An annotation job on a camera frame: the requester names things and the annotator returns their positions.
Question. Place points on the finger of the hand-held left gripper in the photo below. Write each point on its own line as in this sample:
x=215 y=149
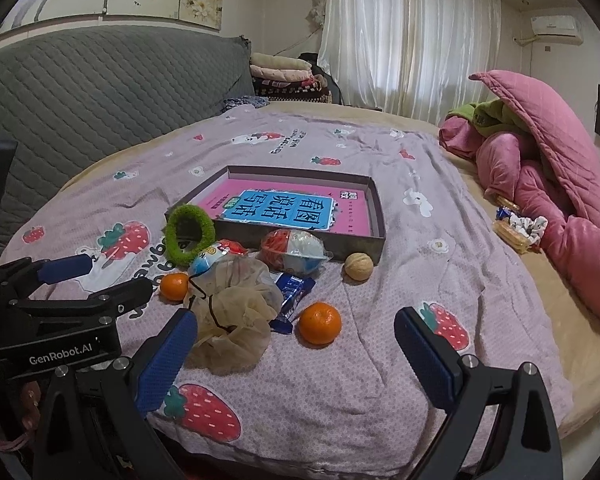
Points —
x=110 y=297
x=65 y=267

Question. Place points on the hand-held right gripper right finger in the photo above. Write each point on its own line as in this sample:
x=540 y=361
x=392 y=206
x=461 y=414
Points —
x=425 y=360

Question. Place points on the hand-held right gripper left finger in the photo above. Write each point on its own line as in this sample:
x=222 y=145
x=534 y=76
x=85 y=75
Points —
x=166 y=360

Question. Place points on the small tangerine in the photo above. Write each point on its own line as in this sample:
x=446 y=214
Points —
x=174 y=287

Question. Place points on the large tangerine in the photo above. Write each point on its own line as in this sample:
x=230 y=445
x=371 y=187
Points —
x=320 y=324

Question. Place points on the blue white egg toy packet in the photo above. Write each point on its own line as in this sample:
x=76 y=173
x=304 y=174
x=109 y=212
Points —
x=215 y=255

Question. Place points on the walnut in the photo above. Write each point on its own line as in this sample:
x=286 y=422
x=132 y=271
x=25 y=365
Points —
x=358 y=266

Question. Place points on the green fuzzy scrunchie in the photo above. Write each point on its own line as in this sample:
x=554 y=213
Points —
x=206 y=225

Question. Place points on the shallow grey cardboard box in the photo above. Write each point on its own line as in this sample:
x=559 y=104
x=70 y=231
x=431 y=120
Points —
x=360 y=247

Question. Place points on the blue snack packet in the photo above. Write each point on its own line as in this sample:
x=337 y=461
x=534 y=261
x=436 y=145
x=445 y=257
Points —
x=292 y=292

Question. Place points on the clear packet with red toy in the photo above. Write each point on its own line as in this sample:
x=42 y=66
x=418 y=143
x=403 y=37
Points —
x=282 y=244

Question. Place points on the strawberry print pink blanket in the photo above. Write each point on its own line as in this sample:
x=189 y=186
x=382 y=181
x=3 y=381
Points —
x=305 y=400

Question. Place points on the yellow biscuit packet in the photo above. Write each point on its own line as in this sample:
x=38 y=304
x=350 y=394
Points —
x=511 y=235

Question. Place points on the beige bed sheet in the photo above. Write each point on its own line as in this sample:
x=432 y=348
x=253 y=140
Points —
x=570 y=310

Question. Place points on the pink and blue book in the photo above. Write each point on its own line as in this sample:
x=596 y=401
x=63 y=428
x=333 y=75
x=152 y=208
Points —
x=230 y=200

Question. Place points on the blue wrapped candy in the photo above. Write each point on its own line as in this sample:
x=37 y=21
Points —
x=504 y=214

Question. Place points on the white floral scrunchie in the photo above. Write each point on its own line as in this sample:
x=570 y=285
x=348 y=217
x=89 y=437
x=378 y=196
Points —
x=530 y=225

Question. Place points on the grey quilted headboard cover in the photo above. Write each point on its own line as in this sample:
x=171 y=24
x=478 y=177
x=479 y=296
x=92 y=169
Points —
x=105 y=100

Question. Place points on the orange wrapped snack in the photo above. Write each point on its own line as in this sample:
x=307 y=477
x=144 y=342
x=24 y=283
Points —
x=508 y=203

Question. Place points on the blue patterned cloth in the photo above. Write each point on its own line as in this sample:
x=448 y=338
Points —
x=240 y=102

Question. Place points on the green fleece blanket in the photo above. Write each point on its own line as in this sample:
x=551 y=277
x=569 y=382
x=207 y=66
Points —
x=500 y=115

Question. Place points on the pink quilt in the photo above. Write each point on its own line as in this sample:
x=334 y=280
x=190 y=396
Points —
x=555 y=125

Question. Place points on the dark patterned folded blanket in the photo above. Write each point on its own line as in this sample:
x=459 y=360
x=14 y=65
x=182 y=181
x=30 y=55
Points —
x=290 y=91

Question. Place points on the pink folded blanket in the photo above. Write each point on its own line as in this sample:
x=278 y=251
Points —
x=280 y=74

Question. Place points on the cream folded blanket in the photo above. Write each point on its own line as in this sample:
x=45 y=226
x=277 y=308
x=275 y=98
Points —
x=280 y=61

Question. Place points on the black cloth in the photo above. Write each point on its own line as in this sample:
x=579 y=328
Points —
x=320 y=67

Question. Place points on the white sheer curtain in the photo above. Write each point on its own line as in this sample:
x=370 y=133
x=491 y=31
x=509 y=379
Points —
x=405 y=35

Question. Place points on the white air conditioner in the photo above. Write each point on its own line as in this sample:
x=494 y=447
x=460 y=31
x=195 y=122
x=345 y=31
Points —
x=555 y=27

